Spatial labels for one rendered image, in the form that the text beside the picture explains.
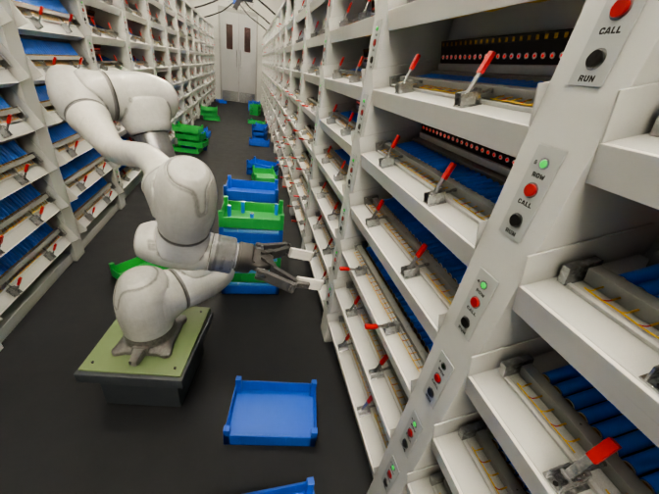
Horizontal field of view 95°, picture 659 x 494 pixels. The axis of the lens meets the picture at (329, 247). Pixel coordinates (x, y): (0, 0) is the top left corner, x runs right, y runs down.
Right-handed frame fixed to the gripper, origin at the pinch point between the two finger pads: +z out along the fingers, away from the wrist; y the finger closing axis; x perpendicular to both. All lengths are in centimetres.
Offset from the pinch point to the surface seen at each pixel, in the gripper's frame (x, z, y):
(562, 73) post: 52, 8, 32
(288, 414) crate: -62, 11, 2
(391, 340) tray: -8.0, 22.0, 15.4
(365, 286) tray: -7.8, 22.3, -7.4
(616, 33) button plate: 56, 7, 36
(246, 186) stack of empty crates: -25, -13, -121
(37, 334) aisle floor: -83, -85, -46
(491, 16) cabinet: 70, 24, -14
